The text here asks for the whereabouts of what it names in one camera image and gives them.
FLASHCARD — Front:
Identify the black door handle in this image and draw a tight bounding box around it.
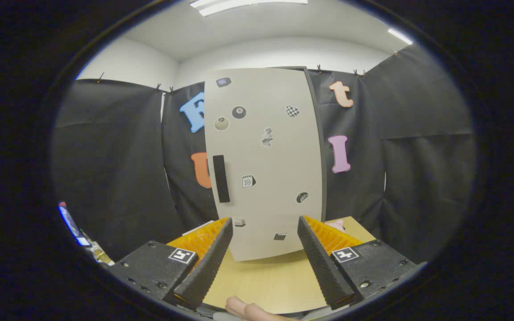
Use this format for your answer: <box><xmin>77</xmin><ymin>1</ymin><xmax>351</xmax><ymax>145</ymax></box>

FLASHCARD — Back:
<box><xmin>212</xmin><ymin>155</ymin><xmax>231</xmax><ymax>204</ymax></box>

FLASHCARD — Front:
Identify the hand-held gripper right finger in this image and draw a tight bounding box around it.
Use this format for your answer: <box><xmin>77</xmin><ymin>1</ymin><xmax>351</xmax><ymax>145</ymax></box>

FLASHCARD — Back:
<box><xmin>297</xmin><ymin>215</ymin><xmax>427</xmax><ymax>310</ymax></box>

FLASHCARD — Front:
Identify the grey shoe cabinet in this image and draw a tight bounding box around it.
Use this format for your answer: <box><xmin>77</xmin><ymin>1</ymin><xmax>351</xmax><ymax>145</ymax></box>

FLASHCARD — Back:
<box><xmin>261</xmin><ymin>66</ymin><xmax>328</xmax><ymax>223</ymax></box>

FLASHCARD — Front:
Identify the black backdrop cloth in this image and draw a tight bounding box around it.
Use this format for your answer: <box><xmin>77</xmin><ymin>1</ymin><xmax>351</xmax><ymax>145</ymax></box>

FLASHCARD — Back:
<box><xmin>52</xmin><ymin>43</ymin><xmax>478</xmax><ymax>261</ymax></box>

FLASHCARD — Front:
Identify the red blue printed package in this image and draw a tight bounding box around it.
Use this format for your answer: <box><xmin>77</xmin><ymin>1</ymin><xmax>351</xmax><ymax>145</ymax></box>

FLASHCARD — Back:
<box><xmin>58</xmin><ymin>202</ymin><xmax>91</xmax><ymax>248</ymax></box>

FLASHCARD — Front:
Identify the cluttered white tray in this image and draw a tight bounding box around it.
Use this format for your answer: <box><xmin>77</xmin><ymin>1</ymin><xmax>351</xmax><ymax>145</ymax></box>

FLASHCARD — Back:
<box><xmin>81</xmin><ymin>230</ymin><xmax>117</xmax><ymax>264</ymax></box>

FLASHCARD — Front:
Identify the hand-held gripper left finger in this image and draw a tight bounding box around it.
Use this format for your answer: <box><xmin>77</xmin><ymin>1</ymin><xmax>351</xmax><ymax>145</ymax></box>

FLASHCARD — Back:
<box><xmin>105</xmin><ymin>217</ymin><xmax>234</xmax><ymax>310</ymax></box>

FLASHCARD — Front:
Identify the small fluorescent ceiling light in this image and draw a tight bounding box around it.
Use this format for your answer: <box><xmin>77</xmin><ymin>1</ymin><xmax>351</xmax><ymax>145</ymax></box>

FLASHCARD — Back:
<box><xmin>387</xmin><ymin>28</ymin><xmax>414</xmax><ymax>45</ymax></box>

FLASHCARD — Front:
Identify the long fluorescent ceiling light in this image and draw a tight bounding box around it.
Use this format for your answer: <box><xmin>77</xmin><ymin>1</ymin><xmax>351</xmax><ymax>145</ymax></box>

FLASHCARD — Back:
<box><xmin>189</xmin><ymin>0</ymin><xmax>309</xmax><ymax>17</ymax></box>

